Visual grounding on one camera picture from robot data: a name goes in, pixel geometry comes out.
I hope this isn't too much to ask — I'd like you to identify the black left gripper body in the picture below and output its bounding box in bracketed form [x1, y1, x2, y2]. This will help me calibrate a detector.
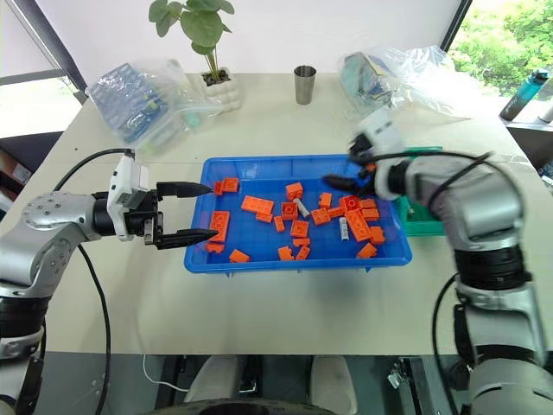
[124, 189, 166, 249]

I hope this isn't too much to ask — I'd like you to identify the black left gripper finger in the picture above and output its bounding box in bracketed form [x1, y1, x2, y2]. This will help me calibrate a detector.
[156, 229, 218, 252]
[156, 182, 214, 202]

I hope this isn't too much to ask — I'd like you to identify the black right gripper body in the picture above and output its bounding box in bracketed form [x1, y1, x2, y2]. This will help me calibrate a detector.
[358, 150, 382, 192]

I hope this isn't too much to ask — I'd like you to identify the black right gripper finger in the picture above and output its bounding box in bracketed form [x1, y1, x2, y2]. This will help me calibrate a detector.
[322, 174, 372, 196]
[347, 134, 369, 163]

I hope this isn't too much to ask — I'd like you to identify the blue plastic bin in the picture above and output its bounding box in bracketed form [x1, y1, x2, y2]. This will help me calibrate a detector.
[183, 155, 414, 278]

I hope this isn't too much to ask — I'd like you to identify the green plastic bin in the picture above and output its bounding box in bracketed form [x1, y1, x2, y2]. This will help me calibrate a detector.
[396, 145, 447, 238]

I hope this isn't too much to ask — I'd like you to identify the long orange toy brick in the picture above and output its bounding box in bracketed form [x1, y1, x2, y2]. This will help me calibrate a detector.
[208, 210, 231, 243]
[345, 209, 373, 242]

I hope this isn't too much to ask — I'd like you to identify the blue and yellow box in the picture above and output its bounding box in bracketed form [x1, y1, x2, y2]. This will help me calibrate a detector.
[340, 52, 393, 99]

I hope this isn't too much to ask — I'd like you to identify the wide flat orange brick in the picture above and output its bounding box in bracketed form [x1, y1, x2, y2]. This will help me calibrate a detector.
[240, 195, 276, 216]

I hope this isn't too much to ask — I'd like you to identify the metal cup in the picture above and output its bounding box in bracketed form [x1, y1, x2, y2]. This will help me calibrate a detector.
[293, 65, 318, 106]

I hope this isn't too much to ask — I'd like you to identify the large clear plastic bag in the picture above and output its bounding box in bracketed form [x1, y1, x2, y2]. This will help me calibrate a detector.
[335, 44, 477, 125]

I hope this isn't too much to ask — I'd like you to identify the blue patterned box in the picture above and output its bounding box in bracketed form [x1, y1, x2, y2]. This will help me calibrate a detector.
[87, 63, 172, 144]

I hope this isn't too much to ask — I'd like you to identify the white bubble plant pot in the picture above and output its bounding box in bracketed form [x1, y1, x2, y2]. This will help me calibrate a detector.
[200, 67, 243, 115]

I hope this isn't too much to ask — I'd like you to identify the black side furniture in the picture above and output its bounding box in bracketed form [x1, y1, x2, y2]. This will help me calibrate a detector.
[0, 131, 65, 220]

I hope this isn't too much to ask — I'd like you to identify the pale rounded shape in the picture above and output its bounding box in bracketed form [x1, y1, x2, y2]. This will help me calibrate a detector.
[310, 355, 359, 415]
[184, 355, 244, 404]

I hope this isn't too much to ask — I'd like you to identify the dark side shelf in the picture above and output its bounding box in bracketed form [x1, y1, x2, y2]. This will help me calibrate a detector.
[504, 120, 553, 175]

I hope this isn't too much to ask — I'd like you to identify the dark teal-capped water bottle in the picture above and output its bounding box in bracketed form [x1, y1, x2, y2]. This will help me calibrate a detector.
[499, 67, 552, 123]

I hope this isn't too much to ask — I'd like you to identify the green leafy plant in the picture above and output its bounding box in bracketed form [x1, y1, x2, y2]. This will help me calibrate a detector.
[148, 0, 237, 82]

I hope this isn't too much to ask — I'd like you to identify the metal latch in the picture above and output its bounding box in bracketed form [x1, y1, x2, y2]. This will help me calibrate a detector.
[387, 360, 412, 389]

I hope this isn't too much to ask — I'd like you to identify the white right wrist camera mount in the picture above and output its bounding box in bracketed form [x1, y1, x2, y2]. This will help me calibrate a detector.
[357, 107, 406, 153]

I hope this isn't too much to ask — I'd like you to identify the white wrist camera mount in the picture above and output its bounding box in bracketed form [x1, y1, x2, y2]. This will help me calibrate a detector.
[357, 107, 406, 153]
[106, 155, 150, 242]

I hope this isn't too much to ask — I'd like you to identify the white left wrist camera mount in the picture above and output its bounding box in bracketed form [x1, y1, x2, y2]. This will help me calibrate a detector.
[106, 155, 150, 242]

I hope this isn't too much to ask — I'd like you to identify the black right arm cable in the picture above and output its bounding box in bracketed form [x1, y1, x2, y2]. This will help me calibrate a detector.
[373, 149, 498, 415]

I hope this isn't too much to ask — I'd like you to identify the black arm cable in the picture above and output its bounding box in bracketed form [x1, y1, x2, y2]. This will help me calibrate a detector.
[373, 149, 498, 415]
[52, 148, 136, 415]

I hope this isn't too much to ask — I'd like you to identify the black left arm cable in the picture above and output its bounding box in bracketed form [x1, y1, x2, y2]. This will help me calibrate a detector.
[52, 148, 136, 415]

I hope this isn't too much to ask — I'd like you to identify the thin white cable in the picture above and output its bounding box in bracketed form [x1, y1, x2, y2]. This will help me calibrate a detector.
[143, 354, 188, 393]

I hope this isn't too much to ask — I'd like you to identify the dark window frame post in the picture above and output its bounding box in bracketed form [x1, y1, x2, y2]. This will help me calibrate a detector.
[437, 0, 474, 54]
[16, 0, 88, 105]

